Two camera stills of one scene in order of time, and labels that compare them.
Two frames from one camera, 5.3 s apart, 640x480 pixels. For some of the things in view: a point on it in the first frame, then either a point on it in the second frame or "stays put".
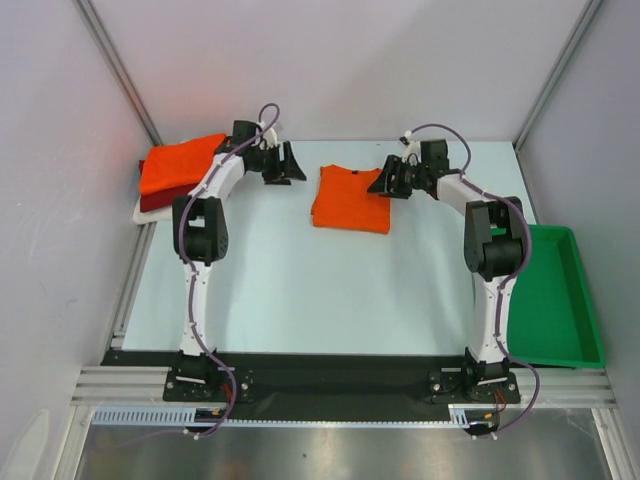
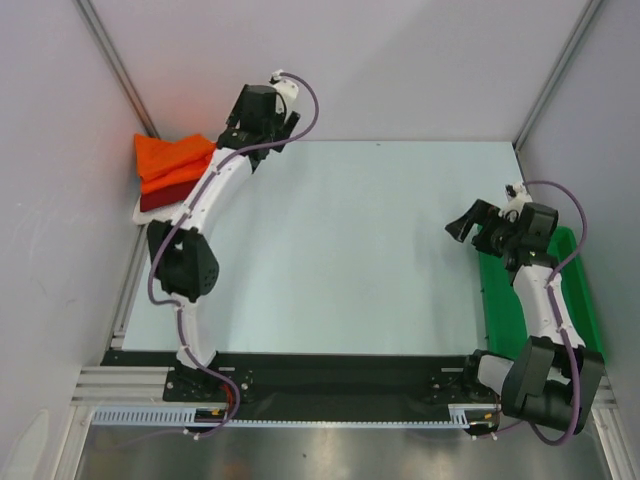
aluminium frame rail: (97, 387) stays put
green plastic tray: (552, 319) stays put
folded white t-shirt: (156, 215) stays put
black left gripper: (289, 168) -> (281, 126)
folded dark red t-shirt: (162, 198) stays put
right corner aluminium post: (555, 76) stays put
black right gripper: (398, 177) -> (486, 220)
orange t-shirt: (342, 200) -> (162, 163)
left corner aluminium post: (118, 68) stays put
